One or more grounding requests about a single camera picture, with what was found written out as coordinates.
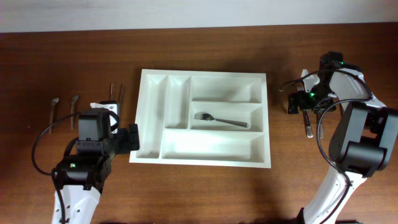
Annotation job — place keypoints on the long metal tongs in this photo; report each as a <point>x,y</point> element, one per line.
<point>119,99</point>

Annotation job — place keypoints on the white plastic cutlery tray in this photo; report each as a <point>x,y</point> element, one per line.
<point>169,134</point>

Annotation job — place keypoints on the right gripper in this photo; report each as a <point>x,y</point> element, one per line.
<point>296,103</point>

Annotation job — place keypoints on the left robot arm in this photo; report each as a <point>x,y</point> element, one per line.
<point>79,177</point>

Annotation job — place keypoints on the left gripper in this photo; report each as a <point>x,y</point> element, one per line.
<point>125,140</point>

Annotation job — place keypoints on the small teaspoon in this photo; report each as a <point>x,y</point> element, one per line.
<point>73,104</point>
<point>52,111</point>

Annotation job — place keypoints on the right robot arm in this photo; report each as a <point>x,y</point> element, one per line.
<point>362,142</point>

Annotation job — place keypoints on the metal fork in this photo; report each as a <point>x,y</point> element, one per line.
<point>208,117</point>
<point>308,128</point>

